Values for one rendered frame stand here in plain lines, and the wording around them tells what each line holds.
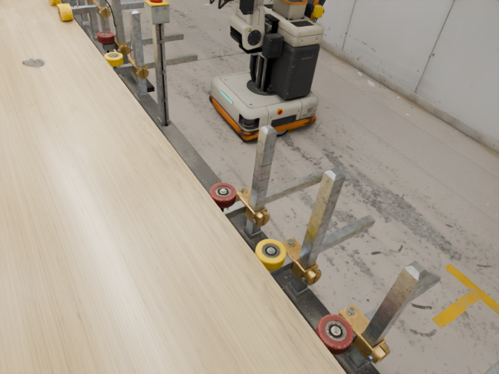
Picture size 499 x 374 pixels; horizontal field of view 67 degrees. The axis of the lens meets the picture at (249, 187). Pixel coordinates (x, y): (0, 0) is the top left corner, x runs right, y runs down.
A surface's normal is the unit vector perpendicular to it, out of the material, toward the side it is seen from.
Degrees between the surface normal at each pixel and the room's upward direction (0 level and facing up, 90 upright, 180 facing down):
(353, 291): 0
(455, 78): 90
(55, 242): 0
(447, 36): 90
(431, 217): 0
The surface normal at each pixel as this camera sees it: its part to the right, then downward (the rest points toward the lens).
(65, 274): 0.10, -0.73
